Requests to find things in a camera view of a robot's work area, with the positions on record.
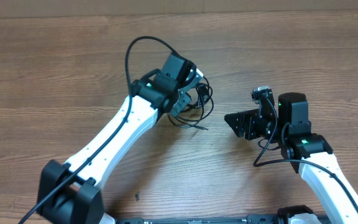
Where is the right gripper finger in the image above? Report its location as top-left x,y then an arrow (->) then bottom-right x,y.
229,122 -> 249,139
224,109 -> 259,124

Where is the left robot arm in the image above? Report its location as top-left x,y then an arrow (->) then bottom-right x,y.
36,53 -> 204,223

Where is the black USB cable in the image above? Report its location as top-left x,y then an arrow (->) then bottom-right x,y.
166,75 -> 214,131

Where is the cardboard back panel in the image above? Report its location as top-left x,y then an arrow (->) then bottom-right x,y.
0,0 -> 358,18

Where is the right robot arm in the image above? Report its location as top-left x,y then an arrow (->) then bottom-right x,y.
224,86 -> 358,223

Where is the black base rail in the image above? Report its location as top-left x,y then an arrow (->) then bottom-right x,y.
116,215 -> 284,224

